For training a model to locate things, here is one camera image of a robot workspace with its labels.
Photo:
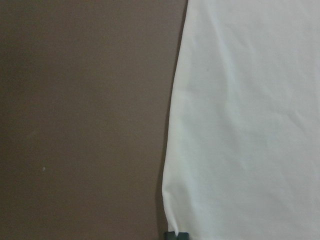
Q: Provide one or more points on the cream long-sleeve cat shirt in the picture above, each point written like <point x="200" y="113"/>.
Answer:
<point x="243" y="147"/>

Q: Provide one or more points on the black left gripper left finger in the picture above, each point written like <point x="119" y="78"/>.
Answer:
<point x="170" y="235"/>

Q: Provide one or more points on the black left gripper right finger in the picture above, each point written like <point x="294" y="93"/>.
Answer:
<point x="183" y="236"/>

